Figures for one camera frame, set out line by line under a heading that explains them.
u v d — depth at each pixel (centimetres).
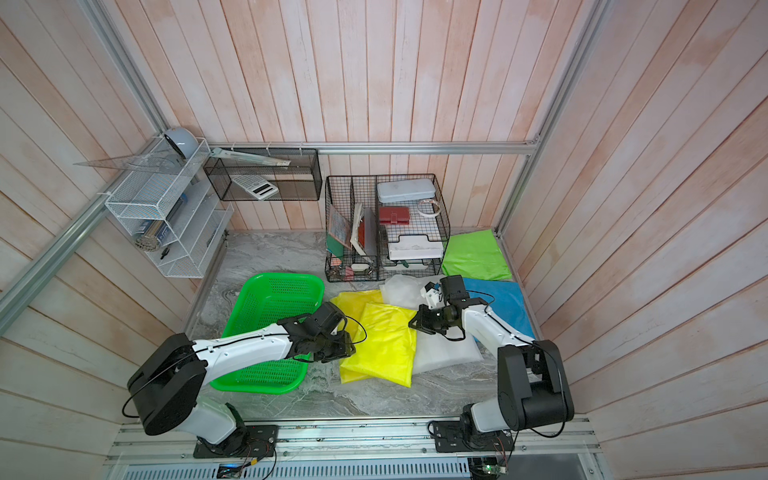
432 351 83
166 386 43
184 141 84
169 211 73
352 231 104
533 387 44
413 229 93
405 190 101
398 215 94
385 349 83
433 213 98
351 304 95
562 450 74
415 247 91
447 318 67
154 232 77
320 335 67
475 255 109
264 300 98
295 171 92
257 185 98
